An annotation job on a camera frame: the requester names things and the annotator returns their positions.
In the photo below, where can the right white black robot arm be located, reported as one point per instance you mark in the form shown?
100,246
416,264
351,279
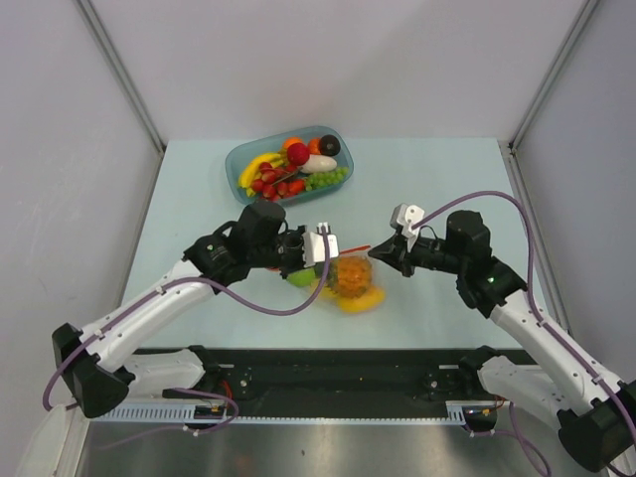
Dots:
591,408

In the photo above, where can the small orange toy fruit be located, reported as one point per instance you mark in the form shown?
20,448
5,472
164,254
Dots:
314,146

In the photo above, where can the red toy apple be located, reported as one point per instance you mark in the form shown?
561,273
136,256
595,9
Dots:
298,154

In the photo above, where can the dark purple toy fruit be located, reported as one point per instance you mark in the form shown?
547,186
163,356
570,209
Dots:
329,145

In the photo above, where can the yellow toy bananas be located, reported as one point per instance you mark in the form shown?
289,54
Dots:
246,176

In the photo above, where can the green toy apple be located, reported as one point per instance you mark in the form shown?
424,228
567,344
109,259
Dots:
302,278

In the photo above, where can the clear zip top bag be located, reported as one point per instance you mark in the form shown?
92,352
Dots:
326,298

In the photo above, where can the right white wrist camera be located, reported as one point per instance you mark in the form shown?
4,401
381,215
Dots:
406,219

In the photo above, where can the green toy grapes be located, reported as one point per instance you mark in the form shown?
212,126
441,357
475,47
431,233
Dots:
322,180

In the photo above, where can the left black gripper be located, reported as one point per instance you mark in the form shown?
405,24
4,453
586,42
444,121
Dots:
296,236

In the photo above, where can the green toy leafy vegetable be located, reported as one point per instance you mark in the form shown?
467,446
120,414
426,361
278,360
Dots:
349,276

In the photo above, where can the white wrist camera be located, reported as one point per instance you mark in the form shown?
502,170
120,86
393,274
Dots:
319,245
406,219

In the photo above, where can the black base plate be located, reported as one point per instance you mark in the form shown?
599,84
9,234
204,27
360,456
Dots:
348,384

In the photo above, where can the orange yellow toy mango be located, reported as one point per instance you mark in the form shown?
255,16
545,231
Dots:
368,301

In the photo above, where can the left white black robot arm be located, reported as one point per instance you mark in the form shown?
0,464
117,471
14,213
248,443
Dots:
98,362

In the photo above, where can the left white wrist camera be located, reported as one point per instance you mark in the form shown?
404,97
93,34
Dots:
319,245

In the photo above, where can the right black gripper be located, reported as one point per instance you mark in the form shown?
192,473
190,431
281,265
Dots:
396,252

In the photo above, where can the toy orange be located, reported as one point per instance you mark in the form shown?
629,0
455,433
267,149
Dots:
290,141

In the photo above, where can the white toy mushroom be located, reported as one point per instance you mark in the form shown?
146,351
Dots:
318,164

